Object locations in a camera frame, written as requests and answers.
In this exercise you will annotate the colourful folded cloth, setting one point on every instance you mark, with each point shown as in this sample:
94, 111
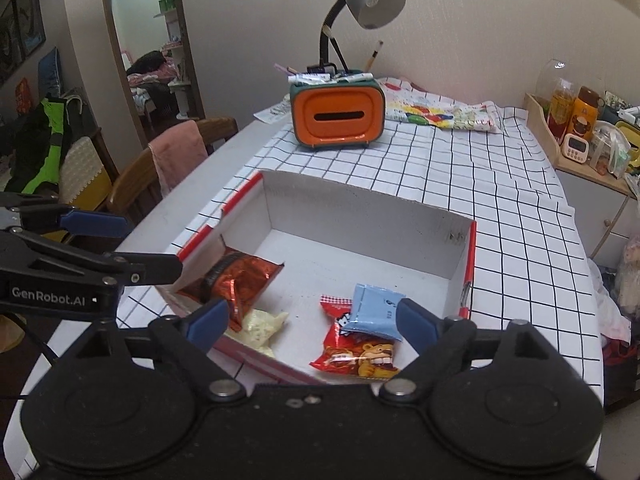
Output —
407, 103

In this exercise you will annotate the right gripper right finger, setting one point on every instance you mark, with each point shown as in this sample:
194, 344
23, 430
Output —
442, 345

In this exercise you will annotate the pink towel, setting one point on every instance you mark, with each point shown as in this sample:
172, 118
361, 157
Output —
177, 152

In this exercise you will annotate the wooden side shelf tray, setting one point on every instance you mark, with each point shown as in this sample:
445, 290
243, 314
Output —
537, 124

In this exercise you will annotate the silver desk lamp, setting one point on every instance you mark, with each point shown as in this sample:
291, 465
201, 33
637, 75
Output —
369, 14

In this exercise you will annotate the white black checked tablecloth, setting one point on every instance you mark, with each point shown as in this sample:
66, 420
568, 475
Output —
523, 406

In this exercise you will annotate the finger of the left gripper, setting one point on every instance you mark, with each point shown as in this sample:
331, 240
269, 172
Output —
92, 223

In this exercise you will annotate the clear plastic bag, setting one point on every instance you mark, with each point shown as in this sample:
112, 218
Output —
627, 279

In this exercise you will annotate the wooden chair with towel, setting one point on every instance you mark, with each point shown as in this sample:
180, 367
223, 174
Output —
136, 191

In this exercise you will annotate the orange green tissue box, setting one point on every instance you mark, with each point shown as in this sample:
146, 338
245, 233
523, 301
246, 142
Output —
334, 113

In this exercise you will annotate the brown lidded jar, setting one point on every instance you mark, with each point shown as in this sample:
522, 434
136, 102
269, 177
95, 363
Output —
584, 114

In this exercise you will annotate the shiny red foil bag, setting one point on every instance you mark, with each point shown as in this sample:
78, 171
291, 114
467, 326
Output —
237, 277

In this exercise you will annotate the red lion snack bag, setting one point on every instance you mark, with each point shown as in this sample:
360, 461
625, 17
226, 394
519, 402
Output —
351, 353

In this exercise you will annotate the green black jacket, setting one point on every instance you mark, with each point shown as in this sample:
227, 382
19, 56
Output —
42, 143

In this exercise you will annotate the light blue snack packet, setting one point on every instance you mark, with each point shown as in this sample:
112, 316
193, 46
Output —
373, 312

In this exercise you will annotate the pale yellow snack bag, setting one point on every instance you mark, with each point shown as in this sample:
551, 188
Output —
258, 327

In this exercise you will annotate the white kitchen timer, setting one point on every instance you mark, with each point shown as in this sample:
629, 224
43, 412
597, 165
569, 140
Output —
575, 148

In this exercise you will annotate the yellow cushioned chair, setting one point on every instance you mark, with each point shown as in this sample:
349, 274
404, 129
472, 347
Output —
84, 182

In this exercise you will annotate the red cardboard box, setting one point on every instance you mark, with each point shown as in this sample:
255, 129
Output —
329, 237

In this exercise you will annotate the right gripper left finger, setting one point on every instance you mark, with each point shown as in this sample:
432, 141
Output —
185, 343

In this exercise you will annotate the orange drink bottle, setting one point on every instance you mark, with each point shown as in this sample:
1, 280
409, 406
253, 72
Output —
560, 108

